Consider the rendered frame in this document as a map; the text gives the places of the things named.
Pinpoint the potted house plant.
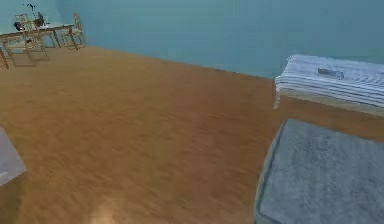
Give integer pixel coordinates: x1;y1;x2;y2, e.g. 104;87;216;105
25;3;46;29

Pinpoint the light wooden chair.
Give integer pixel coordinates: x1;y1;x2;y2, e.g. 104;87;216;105
61;12;88;51
13;13;30;25
3;20;48;66

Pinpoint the wooden dining table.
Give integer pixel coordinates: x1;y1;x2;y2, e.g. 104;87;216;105
0;23;80;70

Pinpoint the grey upholstered sofa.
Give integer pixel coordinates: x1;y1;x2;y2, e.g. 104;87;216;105
253;118;384;224

